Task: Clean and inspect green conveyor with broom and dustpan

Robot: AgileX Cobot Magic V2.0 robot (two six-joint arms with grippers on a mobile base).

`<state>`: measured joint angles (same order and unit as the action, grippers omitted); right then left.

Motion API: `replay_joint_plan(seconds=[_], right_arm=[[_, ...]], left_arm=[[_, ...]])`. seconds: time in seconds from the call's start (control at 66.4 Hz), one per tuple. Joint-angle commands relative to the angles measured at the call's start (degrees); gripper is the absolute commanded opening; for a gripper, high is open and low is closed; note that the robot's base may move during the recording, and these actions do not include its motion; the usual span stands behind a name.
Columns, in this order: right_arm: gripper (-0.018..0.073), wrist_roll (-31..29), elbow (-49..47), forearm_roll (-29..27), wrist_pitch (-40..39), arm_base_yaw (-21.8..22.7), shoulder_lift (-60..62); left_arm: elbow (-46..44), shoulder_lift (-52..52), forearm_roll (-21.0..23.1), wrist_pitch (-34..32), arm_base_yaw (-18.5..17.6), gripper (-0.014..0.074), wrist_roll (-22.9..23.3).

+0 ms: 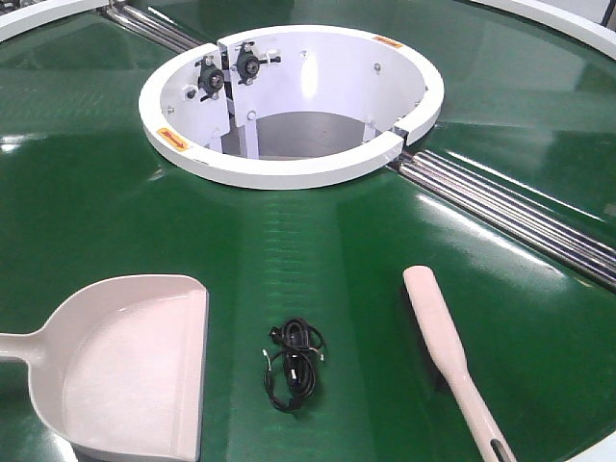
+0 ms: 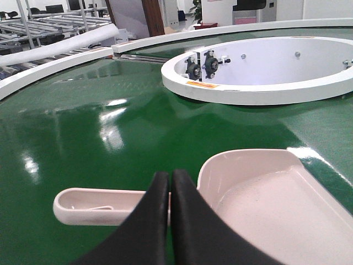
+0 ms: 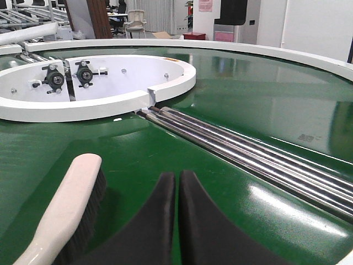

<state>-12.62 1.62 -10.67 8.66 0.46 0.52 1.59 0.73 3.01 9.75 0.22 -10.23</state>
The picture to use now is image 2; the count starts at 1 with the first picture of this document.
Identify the red fire extinguisher box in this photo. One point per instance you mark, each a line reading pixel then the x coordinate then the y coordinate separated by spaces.
pixel 204 25

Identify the steel conveyor seam rollers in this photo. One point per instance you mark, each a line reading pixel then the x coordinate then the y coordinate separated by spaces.
pixel 136 58

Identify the white outer conveyor rim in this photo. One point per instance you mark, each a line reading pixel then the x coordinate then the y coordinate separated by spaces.
pixel 18 81

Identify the brown wooden board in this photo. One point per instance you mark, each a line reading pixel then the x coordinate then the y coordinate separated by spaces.
pixel 153 17

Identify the black bearing left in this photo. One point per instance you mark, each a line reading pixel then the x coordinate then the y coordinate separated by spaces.
pixel 193 70

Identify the water dispenser machine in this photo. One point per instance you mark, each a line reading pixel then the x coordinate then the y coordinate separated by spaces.
pixel 244 12

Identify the pink plastic dustpan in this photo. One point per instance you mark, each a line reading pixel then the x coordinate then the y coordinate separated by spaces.
pixel 264 195

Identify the metal roller conveyor rack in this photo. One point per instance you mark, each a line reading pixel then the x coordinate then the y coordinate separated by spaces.
pixel 31 26

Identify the black bearing right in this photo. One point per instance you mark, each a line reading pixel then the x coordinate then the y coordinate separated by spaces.
pixel 212 63

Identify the green potted plant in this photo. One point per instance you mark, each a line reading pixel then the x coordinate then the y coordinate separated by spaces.
pixel 196 10

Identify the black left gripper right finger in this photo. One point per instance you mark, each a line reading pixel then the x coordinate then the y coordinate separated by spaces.
pixel 200 236

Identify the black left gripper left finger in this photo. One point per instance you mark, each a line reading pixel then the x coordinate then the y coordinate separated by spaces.
pixel 141 238

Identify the white foam roll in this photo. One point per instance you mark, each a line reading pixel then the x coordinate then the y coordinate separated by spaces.
pixel 66 45

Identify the black bearing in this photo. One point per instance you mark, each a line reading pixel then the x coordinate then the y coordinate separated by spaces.
pixel 212 63
pixel 193 70

